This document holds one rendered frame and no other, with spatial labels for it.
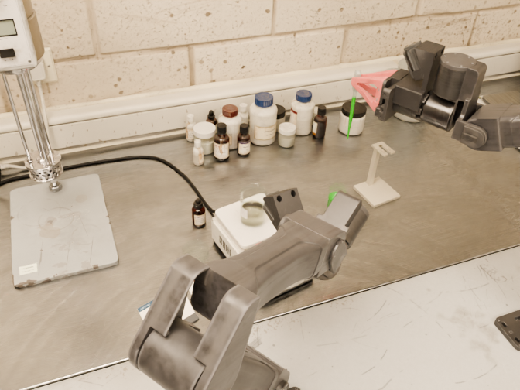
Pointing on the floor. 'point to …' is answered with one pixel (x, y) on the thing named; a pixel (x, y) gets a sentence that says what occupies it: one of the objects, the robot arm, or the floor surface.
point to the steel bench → (437, 216)
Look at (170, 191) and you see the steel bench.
